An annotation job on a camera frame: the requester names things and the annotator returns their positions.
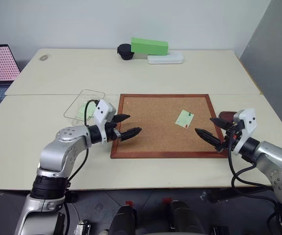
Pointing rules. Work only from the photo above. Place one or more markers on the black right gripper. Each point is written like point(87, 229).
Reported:
point(233, 134)

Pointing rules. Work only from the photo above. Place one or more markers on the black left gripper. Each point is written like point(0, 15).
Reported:
point(111, 133)

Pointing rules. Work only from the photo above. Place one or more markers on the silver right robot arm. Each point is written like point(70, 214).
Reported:
point(275, 161)

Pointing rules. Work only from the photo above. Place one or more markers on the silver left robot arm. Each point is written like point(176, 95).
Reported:
point(57, 151)

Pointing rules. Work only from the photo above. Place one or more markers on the light green paper note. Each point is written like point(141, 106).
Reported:
point(183, 118)

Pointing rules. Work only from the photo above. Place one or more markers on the wood-framed cork board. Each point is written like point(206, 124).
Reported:
point(160, 132)

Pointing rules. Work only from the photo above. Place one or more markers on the dark red small container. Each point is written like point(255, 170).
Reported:
point(226, 115)

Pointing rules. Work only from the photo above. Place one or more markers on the clear plastic tray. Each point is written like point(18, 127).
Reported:
point(74, 107)

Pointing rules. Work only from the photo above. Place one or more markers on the black round container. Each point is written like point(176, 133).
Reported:
point(124, 52)

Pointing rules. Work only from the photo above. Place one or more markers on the white flat case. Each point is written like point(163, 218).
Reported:
point(166, 59)

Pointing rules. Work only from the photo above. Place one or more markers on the small red tag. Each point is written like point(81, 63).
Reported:
point(129, 203)

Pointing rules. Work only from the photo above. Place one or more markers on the green rectangular box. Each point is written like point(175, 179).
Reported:
point(149, 46)

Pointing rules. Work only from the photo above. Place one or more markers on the dark rounded shape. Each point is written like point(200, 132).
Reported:
point(123, 220)
point(184, 218)

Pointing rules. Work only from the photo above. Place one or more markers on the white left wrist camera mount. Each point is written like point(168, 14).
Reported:
point(101, 109)

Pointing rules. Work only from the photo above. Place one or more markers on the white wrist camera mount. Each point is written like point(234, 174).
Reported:
point(249, 122)
point(101, 109)

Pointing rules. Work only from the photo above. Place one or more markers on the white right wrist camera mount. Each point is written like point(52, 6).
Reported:
point(249, 122)

